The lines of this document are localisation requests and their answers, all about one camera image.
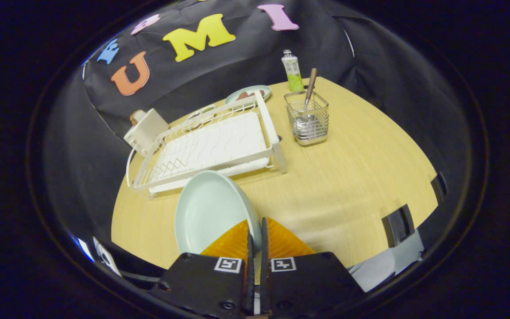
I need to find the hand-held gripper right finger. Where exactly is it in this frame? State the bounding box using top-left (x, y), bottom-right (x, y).
top-left (260, 217), bottom-right (366, 317)

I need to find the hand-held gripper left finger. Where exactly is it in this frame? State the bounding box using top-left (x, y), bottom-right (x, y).
top-left (149, 218), bottom-right (255, 319)

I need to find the mint green plate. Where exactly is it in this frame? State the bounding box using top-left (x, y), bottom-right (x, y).
top-left (174, 171), bottom-right (263, 255)

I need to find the white dish rack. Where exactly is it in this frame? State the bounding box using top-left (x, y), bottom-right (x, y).
top-left (126, 91), bottom-right (288, 200)

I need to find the metal wire basket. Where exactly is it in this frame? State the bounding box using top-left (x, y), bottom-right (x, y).
top-left (284, 90), bottom-right (329, 147)

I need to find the wooden handle metal spoon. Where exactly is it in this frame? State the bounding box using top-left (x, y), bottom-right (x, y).
top-left (294, 68), bottom-right (318, 133)

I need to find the small sauce dish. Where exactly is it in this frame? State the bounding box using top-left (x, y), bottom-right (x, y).
top-left (187, 105), bottom-right (217, 121)

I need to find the small plate with food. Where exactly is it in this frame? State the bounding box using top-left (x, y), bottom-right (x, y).
top-left (225, 85), bottom-right (272, 105)

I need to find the black table clamp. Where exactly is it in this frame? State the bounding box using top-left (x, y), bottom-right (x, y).
top-left (431, 172), bottom-right (448, 204)
top-left (381, 204), bottom-right (415, 248)

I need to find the white toaster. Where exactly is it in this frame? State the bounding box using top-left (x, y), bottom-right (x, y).
top-left (124, 109), bottom-right (169, 156)

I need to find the green label drink bottle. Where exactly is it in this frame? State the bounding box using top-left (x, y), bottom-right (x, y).
top-left (281, 50), bottom-right (304, 92)

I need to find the black backdrop cloth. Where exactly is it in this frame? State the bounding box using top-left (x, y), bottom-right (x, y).
top-left (45, 0), bottom-right (472, 249)

